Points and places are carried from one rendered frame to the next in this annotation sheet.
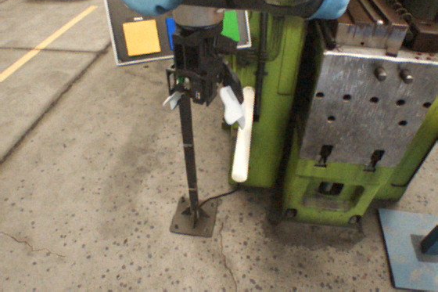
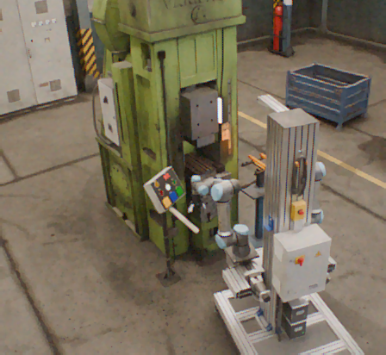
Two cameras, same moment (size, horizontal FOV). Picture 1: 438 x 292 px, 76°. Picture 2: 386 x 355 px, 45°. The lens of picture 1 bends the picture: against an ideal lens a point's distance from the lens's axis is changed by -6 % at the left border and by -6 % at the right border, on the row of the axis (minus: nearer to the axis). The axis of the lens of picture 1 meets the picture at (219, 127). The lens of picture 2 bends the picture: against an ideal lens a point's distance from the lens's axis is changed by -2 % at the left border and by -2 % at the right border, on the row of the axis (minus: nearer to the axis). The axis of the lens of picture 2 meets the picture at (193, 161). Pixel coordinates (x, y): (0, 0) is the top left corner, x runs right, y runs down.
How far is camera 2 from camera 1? 3.65 m
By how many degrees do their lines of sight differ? 35
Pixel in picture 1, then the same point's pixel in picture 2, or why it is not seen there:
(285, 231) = (207, 260)
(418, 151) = (233, 202)
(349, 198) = not seen: hidden behind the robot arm
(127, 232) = (149, 298)
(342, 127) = (210, 204)
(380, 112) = not seen: hidden behind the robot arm
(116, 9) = (159, 197)
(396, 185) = (233, 221)
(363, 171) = not seen: hidden behind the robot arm
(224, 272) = (198, 284)
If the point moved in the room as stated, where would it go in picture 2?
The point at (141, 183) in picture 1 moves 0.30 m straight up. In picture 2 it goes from (132, 282) to (128, 258)
